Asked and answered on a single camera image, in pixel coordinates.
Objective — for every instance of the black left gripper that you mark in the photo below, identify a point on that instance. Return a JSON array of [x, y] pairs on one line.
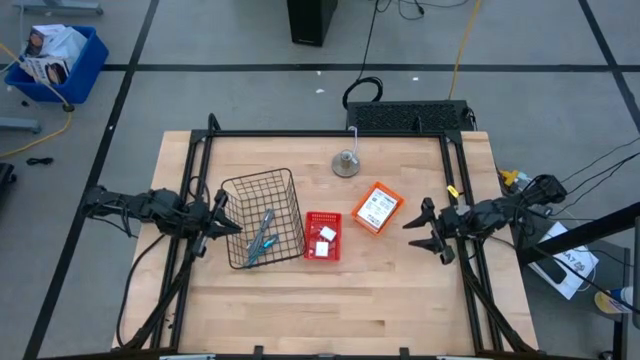
[[220, 200]]

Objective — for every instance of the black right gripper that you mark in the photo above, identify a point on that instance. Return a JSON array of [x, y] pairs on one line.
[[450, 222]]

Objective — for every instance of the teal and grey tools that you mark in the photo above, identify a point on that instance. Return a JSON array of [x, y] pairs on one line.
[[265, 225]]

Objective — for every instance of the orange plastic basket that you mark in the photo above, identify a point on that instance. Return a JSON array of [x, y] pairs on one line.
[[353, 214]]

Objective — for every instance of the small white box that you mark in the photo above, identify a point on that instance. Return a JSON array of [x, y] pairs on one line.
[[321, 248], [327, 233]]

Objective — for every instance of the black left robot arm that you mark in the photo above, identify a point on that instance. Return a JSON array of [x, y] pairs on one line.
[[160, 210]]

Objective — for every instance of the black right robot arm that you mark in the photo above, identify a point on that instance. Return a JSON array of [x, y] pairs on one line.
[[500, 212]]

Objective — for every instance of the blue plastic bin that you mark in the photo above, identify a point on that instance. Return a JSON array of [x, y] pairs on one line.
[[85, 75]]

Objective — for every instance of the red plastic basket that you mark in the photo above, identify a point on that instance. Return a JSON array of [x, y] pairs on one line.
[[312, 220]]

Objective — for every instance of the yellow plug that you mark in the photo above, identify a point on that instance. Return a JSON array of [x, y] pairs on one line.
[[510, 176]]

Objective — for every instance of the round metal weight stand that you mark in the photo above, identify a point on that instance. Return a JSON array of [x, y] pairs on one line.
[[346, 167]]

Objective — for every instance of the black perforated computer case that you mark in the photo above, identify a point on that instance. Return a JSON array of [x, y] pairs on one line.
[[407, 116]]

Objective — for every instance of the white printed paper box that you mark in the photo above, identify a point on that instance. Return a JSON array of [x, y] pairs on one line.
[[580, 265]]

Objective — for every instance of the black diagonal metal beam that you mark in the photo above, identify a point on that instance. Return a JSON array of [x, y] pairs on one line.
[[585, 232]]

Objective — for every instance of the yellow and blue bottle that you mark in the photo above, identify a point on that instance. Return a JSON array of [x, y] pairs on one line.
[[612, 302]]

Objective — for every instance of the dark grey side table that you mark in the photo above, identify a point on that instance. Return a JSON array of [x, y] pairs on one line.
[[607, 330]]

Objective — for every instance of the black tower box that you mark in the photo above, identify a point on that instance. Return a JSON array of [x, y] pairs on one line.
[[311, 22]]

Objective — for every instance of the grey metal table foot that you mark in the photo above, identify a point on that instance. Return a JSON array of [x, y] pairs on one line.
[[60, 7], [20, 125]]

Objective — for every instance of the white printed carton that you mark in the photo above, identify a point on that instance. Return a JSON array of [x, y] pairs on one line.
[[40, 40], [47, 70]]

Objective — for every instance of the black metal table frame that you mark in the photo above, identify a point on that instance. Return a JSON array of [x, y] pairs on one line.
[[325, 133]]

